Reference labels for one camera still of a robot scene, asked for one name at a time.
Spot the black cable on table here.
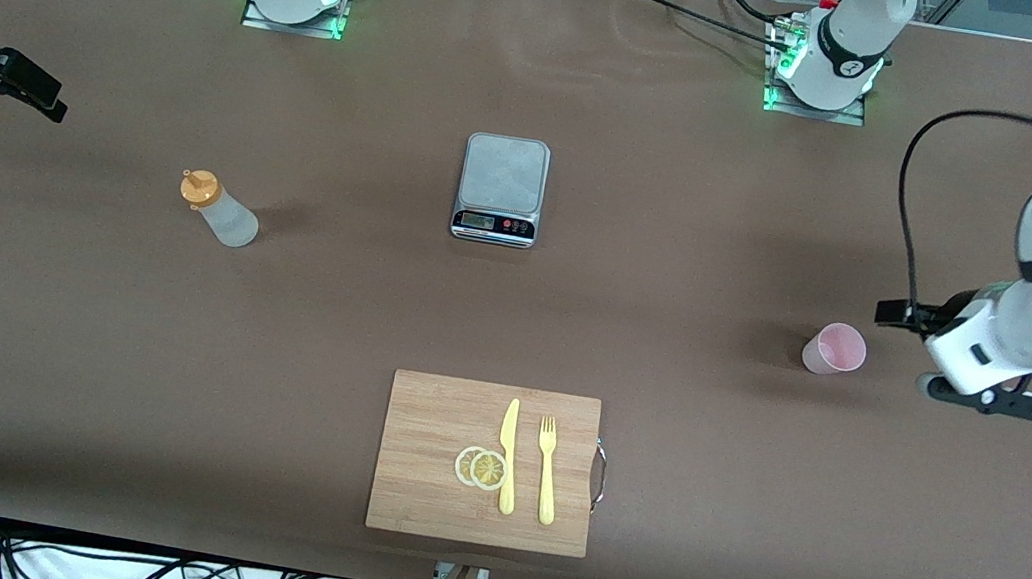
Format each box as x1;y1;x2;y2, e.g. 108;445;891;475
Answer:
614;0;804;51
711;0;792;29

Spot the silver digital kitchen scale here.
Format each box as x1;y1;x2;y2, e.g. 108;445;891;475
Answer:
448;129;554;252

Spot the pink plastic cup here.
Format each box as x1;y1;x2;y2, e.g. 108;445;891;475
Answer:
799;317;871;382

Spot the clear sauce bottle orange cap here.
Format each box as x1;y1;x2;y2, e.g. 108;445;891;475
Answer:
173;167;267;252

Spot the wooden cutting board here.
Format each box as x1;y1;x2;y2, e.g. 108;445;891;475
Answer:
363;367;619;562

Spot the yellow plastic fork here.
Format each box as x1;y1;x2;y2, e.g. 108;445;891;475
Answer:
526;414;569;527

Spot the yellow lemon slice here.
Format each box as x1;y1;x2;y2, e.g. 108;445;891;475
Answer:
451;444;488;490
467;447;510;494

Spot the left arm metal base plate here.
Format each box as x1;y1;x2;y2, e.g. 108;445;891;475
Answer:
759;13;880;128

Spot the yellow plastic knife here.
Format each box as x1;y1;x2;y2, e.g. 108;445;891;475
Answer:
489;396;531;517

